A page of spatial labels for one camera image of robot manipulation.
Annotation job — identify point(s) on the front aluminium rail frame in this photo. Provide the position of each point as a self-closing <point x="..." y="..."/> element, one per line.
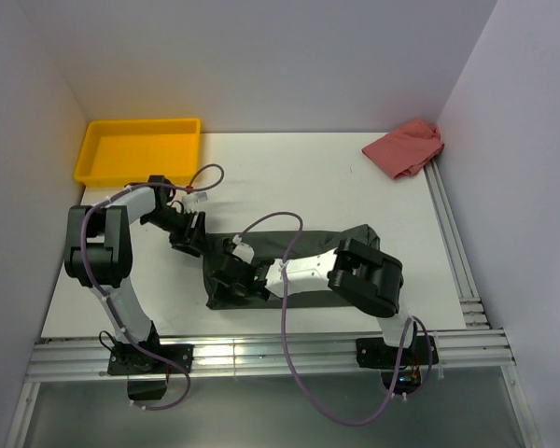
<point x="85" y="360"/>

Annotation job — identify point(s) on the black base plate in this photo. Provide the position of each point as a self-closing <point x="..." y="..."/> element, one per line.
<point x="126" y="360"/>
<point x="373" y="353"/>

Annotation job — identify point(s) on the folded pink t-shirt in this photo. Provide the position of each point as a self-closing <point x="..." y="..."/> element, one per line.
<point x="405" y="151"/>

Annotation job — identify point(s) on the yellow plastic tray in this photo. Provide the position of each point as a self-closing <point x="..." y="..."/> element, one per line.
<point x="116" y="152"/>

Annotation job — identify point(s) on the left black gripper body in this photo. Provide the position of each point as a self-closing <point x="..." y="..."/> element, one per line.
<point x="179" y="226"/>

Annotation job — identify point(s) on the right side aluminium rail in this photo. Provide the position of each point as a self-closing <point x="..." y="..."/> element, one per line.
<point x="469" y="297"/>

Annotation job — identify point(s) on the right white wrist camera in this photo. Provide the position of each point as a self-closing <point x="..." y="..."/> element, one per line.
<point x="241" y="250"/>

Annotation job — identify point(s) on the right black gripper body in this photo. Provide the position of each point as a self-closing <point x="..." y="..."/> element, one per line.
<point x="229" y="293"/>

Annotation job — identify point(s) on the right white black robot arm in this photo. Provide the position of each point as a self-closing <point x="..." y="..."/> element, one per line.
<point x="361" y="275"/>

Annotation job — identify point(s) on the dark green t-shirt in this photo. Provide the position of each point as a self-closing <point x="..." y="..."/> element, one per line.
<point x="272" y="245"/>

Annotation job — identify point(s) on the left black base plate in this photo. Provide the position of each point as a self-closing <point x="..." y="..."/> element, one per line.
<point x="126" y="360"/>

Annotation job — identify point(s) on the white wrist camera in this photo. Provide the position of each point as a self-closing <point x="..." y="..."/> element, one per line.
<point x="191" y="200"/>
<point x="241" y="250"/>

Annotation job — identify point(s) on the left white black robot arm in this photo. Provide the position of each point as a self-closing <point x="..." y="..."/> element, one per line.
<point x="99" y="254"/>

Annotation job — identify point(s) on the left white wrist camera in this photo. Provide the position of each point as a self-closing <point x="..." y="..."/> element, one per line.
<point x="191" y="200"/>

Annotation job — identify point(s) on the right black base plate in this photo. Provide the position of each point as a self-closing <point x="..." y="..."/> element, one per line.
<point x="373" y="353"/>

